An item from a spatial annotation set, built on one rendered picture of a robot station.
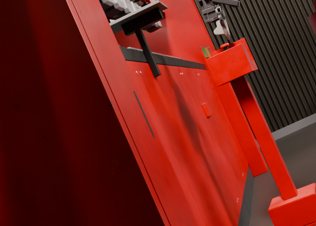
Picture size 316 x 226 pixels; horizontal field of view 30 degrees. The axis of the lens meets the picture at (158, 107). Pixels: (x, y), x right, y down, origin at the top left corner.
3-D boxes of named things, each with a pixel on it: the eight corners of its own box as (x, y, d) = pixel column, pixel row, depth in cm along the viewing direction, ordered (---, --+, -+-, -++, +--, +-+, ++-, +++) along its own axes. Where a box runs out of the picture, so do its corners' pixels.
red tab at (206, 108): (210, 115, 300) (204, 102, 301) (207, 117, 301) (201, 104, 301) (212, 113, 315) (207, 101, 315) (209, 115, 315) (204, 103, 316)
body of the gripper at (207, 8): (209, 25, 257) (200, -2, 257) (227, 18, 255) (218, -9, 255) (205, 24, 250) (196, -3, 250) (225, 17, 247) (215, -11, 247)
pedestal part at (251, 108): (297, 195, 242) (243, 75, 243) (283, 200, 244) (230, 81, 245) (297, 192, 248) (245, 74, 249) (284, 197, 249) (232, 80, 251)
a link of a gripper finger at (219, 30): (218, 43, 253) (211, 23, 253) (231, 38, 251) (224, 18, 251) (217, 43, 250) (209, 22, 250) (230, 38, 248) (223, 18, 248)
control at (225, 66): (252, 70, 235) (234, 29, 235) (216, 87, 240) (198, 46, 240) (258, 69, 254) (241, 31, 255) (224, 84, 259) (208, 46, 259)
